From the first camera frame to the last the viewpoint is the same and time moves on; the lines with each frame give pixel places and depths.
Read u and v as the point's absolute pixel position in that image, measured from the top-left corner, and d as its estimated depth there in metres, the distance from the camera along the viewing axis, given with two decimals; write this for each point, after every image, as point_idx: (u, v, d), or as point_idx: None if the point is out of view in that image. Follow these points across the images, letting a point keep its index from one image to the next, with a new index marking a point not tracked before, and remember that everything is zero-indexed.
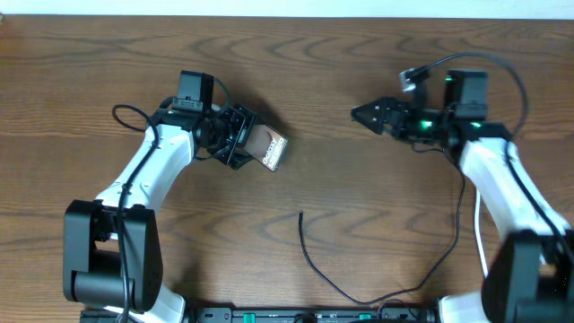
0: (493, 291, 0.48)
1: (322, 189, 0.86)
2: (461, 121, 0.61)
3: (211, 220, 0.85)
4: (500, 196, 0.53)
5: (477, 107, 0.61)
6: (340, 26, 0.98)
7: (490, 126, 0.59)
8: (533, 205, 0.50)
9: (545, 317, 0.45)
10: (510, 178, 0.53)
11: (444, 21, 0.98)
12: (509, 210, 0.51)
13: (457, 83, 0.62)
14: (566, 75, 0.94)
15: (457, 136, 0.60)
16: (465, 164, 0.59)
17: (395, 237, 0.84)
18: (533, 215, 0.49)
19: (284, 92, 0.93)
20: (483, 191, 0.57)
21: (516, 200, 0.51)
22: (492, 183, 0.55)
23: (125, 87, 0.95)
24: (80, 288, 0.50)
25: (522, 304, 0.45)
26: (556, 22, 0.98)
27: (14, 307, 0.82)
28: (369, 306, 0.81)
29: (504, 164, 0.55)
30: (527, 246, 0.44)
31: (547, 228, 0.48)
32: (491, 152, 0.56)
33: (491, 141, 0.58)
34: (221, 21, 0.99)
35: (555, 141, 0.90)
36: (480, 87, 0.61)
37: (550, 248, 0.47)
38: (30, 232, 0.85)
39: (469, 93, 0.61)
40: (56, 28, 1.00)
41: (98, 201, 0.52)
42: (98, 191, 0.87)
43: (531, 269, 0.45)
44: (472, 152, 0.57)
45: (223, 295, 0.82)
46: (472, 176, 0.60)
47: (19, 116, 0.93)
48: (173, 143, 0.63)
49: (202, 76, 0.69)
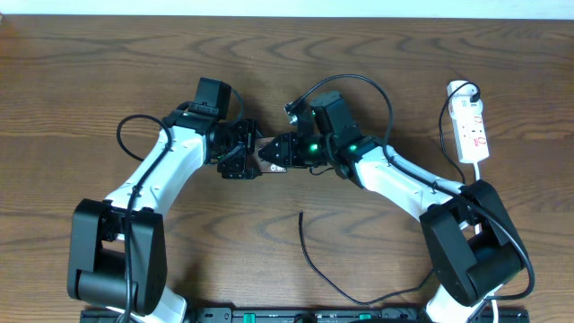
0: (443, 274, 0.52)
1: (322, 189, 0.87)
2: (342, 148, 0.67)
3: (211, 220, 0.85)
4: (401, 194, 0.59)
5: (351, 129, 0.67)
6: (340, 27, 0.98)
7: (364, 142, 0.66)
8: (420, 183, 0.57)
9: (497, 269, 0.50)
10: (396, 175, 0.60)
11: (443, 21, 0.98)
12: (413, 202, 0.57)
13: (323, 117, 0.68)
14: (564, 74, 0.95)
15: (347, 165, 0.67)
16: (366, 181, 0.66)
17: (395, 237, 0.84)
18: (430, 194, 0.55)
19: (284, 91, 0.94)
20: (391, 197, 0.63)
21: (412, 190, 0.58)
22: (390, 187, 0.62)
23: (125, 86, 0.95)
24: (84, 287, 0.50)
25: (472, 268, 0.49)
26: (554, 23, 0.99)
27: (11, 308, 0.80)
28: (369, 306, 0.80)
29: (388, 166, 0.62)
30: (441, 222, 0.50)
31: (447, 197, 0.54)
32: (375, 161, 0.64)
33: (373, 152, 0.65)
34: (221, 21, 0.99)
35: (555, 139, 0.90)
36: (342, 113, 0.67)
37: (465, 208, 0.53)
38: (31, 232, 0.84)
39: (338, 123, 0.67)
40: (57, 28, 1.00)
41: (108, 202, 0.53)
42: (96, 190, 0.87)
43: (458, 236, 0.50)
44: (360, 171, 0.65)
45: (222, 295, 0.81)
46: (378, 189, 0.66)
47: (20, 115, 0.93)
48: (186, 145, 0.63)
49: (220, 84, 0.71)
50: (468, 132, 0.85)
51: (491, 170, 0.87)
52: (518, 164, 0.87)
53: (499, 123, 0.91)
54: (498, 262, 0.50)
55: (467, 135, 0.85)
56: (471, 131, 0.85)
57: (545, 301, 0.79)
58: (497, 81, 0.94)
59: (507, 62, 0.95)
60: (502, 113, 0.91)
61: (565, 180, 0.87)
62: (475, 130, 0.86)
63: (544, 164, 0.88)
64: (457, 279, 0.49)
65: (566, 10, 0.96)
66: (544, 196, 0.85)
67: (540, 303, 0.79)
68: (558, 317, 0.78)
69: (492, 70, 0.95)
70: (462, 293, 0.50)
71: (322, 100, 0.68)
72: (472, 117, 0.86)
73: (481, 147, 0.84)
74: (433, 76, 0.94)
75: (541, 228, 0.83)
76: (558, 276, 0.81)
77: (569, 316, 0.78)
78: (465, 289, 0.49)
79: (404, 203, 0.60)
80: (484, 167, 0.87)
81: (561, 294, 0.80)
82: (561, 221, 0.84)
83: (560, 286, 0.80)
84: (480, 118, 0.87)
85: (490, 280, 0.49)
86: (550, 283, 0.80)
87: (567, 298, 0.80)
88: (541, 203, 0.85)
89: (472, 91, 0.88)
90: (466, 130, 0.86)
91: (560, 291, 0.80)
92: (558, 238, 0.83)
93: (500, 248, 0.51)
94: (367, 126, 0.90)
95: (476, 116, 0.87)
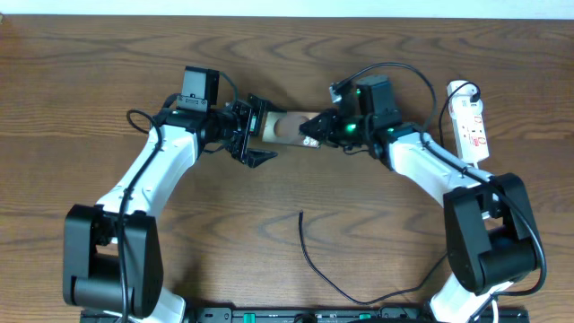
0: (456, 257, 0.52)
1: (322, 189, 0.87)
2: (379, 129, 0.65)
3: (211, 220, 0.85)
4: (432, 178, 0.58)
5: (390, 114, 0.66)
6: (340, 26, 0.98)
7: (402, 126, 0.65)
8: (452, 168, 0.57)
9: (508, 261, 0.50)
10: (430, 160, 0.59)
11: (443, 21, 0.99)
12: (441, 185, 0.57)
13: (366, 95, 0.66)
14: (563, 74, 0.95)
15: (380, 145, 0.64)
16: (395, 164, 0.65)
17: (395, 238, 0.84)
18: (458, 178, 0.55)
19: (284, 92, 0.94)
20: (419, 180, 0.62)
21: (441, 173, 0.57)
22: (419, 170, 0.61)
23: (125, 86, 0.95)
24: (80, 292, 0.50)
25: (483, 258, 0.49)
26: (553, 23, 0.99)
27: (12, 308, 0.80)
28: (369, 306, 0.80)
29: (423, 150, 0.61)
30: (465, 205, 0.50)
31: (476, 183, 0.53)
32: (409, 144, 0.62)
33: (409, 135, 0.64)
34: (221, 21, 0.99)
35: (555, 140, 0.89)
36: (386, 96, 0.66)
37: (489, 198, 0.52)
38: (31, 232, 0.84)
39: (379, 103, 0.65)
40: (57, 28, 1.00)
41: (99, 206, 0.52)
42: (97, 190, 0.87)
43: (479, 222, 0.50)
44: (394, 153, 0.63)
45: (222, 295, 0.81)
46: (405, 172, 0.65)
47: (20, 115, 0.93)
48: (176, 144, 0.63)
49: (205, 73, 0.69)
50: (468, 132, 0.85)
51: (491, 170, 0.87)
52: (518, 164, 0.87)
53: (499, 123, 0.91)
54: (508, 255, 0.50)
55: (467, 135, 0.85)
56: (471, 131, 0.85)
57: (545, 301, 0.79)
58: (497, 81, 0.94)
59: (508, 62, 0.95)
60: (502, 113, 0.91)
61: (565, 180, 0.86)
62: (475, 130, 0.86)
63: (544, 164, 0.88)
64: (468, 263, 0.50)
65: (565, 10, 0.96)
66: (544, 196, 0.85)
67: (540, 304, 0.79)
68: (557, 317, 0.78)
69: (492, 70, 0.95)
70: (470, 279, 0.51)
71: (369, 80, 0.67)
72: (472, 117, 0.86)
73: (481, 147, 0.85)
74: (433, 76, 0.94)
75: (541, 228, 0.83)
76: (558, 276, 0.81)
77: (568, 316, 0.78)
78: (473, 275, 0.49)
79: (431, 187, 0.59)
80: (484, 167, 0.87)
81: (560, 294, 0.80)
82: (560, 221, 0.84)
83: (560, 286, 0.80)
84: (480, 118, 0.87)
85: (502, 269, 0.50)
86: (550, 283, 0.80)
87: (567, 298, 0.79)
88: (541, 203, 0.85)
89: (472, 91, 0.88)
90: (466, 130, 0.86)
91: (560, 291, 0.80)
92: (558, 238, 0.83)
93: (518, 241, 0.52)
94: None
95: (476, 116, 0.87)
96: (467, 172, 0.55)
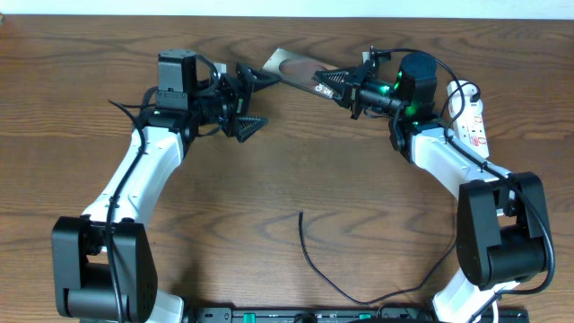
0: (464, 249, 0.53)
1: (322, 189, 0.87)
2: (405, 122, 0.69)
3: (210, 220, 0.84)
4: (449, 170, 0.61)
5: (424, 106, 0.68)
6: (338, 27, 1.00)
7: (428, 122, 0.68)
8: (474, 161, 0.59)
9: (511, 259, 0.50)
10: (450, 152, 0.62)
11: (441, 21, 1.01)
12: (458, 177, 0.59)
13: (408, 84, 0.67)
14: (561, 74, 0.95)
15: (404, 137, 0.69)
16: (415, 156, 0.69)
17: (395, 237, 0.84)
18: (477, 172, 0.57)
19: (284, 92, 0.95)
20: (436, 173, 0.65)
21: (459, 166, 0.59)
22: (438, 161, 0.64)
23: (124, 85, 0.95)
24: (73, 303, 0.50)
25: (491, 253, 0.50)
26: (547, 25, 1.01)
27: (7, 309, 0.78)
28: (369, 306, 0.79)
29: (445, 144, 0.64)
30: (479, 196, 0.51)
31: (493, 178, 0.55)
32: (432, 137, 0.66)
33: (433, 130, 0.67)
34: (221, 21, 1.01)
35: (554, 139, 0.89)
36: (429, 89, 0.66)
37: (505, 196, 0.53)
38: (29, 232, 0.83)
39: (418, 96, 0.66)
40: (60, 29, 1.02)
41: (85, 216, 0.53)
42: (96, 189, 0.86)
43: (489, 219, 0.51)
44: (416, 144, 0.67)
45: (222, 295, 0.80)
46: (424, 164, 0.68)
47: (20, 115, 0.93)
48: (160, 146, 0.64)
49: (181, 63, 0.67)
50: (468, 132, 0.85)
51: None
52: (519, 162, 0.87)
53: (499, 122, 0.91)
54: (508, 255, 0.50)
55: (467, 135, 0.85)
56: (471, 131, 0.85)
57: (545, 301, 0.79)
58: (497, 80, 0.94)
59: (506, 62, 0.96)
60: (502, 113, 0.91)
61: (566, 179, 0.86)
62: (475, 130, 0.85)
63: (545, 163, 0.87)
64: (477, 255, 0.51)
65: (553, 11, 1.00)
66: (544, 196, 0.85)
67: (541, 304, 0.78)
68: (559, 317, 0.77)
69: (491, 70, 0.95)
70: (476, 273, 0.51)
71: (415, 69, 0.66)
72: (472, 117, 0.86)
73: (481, 147, 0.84)
74: None
75: None
76: (559, 276, 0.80)
77: (568, 316, 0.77)
78: (480, 269, 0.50)
79: (448, 179, 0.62)
80: None
81: (562, 294, 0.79)
82: (561, 221, 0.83)
83: (560, 286, 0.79)
84: (480, 118, 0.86)
85: (508, 266, 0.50)
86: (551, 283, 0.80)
87: (568, 298, 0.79)
88: None
89: (472, 91, 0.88)
90: (466, 130, 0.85)
91: (560, 291, 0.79)
92: (558, 237, 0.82)
93: (527, 240, 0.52)
94: (367, 127, 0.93)
95: (476, 116, 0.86)
96: (487, 167, 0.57)
